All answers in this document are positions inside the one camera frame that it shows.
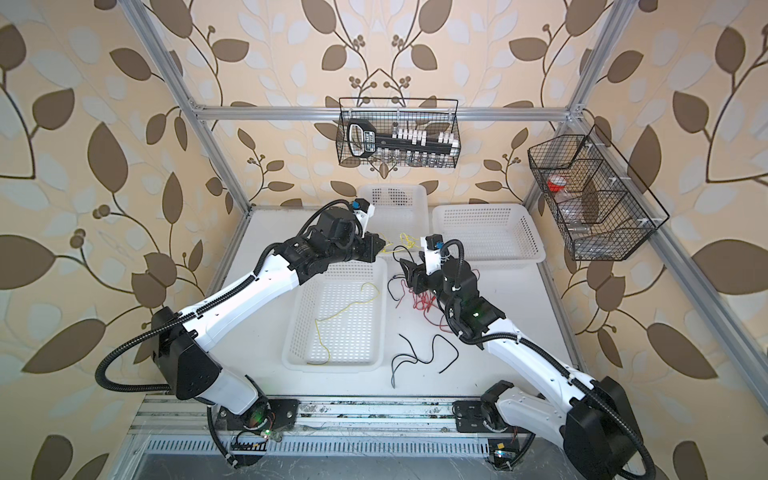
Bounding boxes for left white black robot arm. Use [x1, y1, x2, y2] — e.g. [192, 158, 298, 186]
[94, 198, 385, 468]

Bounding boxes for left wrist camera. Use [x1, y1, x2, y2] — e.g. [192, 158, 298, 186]
[351, 198, 375, 236]

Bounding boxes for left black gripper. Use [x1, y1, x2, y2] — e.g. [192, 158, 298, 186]
[324, 228, 387, 264]

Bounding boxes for black cable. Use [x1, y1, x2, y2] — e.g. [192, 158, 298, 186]
[389, 333, 461, 388]
[386, 245, 421, 304]

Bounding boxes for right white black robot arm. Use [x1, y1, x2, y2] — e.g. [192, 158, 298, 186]
[398, 235, 657, 479]

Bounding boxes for red item in wire basket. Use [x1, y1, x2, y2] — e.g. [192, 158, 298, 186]
[546, 174, 567, 194]

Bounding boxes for black wire basket on wall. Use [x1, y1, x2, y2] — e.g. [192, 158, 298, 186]
[527, 126, 670, 261]
[335, 95, 462, 170]

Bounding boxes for white plastic basket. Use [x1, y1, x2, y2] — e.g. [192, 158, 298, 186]
[282, 258, 387, 374]
[358, 184, 430, 253]
[432, 204, 546, 267]

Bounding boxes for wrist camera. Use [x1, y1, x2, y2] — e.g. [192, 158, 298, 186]
[351, 198, 375, 236]
[420, 234, 444, 275]

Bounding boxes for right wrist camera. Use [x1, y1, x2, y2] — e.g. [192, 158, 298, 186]
[420, 234, 444, 275]

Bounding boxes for near white plastic basket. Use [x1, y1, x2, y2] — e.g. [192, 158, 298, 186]
[282, 258, 387, 374]

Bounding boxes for far middle white plastic basket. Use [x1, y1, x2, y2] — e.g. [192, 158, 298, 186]
[358, 184, 430, 253]

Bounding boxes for yellow cable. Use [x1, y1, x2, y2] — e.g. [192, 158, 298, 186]
[377, 232, 421, 253]
[304, 281, 382, 366]

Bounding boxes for black wire basket on back wall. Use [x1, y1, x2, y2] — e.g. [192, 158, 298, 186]
[335, 95, 462, 170]

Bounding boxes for black tool with white sockets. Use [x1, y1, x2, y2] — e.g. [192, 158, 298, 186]
[343, 119, 461, 158]

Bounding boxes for red cables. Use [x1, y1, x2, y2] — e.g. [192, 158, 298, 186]
[392, 269, 481, 334]

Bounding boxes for far right white plastic basket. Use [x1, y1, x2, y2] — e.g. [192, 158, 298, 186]
[432, 204, 546, 267]

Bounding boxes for black wire basket on right wall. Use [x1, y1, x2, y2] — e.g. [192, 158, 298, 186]
[527, 126, 670, 261]

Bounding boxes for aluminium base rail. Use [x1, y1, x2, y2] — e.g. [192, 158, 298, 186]
[128, 394, 619, 457]

